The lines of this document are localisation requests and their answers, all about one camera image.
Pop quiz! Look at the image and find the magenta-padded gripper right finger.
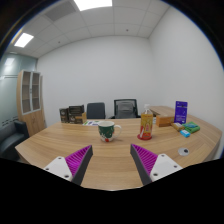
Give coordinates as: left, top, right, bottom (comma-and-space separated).
129, 143, 183, 186

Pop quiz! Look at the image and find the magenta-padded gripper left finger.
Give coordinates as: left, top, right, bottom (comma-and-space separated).
43, 144, 95, 187

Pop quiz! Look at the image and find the orange drink bottle white cap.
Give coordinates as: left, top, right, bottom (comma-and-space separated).
140, 103, 154, 140

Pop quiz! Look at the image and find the small blue packet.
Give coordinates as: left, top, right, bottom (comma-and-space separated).
179, 129, 192, 139

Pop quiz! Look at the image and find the small yellow box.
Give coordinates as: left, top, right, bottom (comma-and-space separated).
170, 122, 185, 132

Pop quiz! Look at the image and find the green packet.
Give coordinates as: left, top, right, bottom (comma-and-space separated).
182, 121, 201, 135

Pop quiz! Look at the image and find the white printed leaflet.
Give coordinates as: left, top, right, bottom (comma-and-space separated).
82, 119, 101, 127

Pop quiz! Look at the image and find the wooden glass-door shelf cabinet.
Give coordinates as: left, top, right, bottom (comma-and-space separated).
16, 69, 46, 137

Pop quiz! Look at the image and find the large dark brown printed box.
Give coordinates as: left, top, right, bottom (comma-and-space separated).
68, 104, 88, 125

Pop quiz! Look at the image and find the wooden side desk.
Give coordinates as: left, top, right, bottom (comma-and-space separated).
148, 105, 177, 118

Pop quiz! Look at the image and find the purple standing sign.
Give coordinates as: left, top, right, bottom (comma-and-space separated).
173, 100, 189, 125

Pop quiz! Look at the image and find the green printed mug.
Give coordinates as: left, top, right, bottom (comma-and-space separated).
97, 120, 123, 143

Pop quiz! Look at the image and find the black leather sofa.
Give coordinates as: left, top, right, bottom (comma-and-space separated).
0, 120, 30, 161

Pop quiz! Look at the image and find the dark grey office chair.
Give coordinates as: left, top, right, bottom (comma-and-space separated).
86, 102, 107, 120

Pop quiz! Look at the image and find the black mesh office chair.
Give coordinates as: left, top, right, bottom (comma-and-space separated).
109, 98, 141, 120

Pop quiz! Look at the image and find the small square ceiling light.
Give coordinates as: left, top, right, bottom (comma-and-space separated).
13, 32, 35, 49

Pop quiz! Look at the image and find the large square ceiling light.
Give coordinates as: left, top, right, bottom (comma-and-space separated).
73, 0, 113, 12

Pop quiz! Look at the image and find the round silver cable grommet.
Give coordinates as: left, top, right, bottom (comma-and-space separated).
177, 147, 190, 157

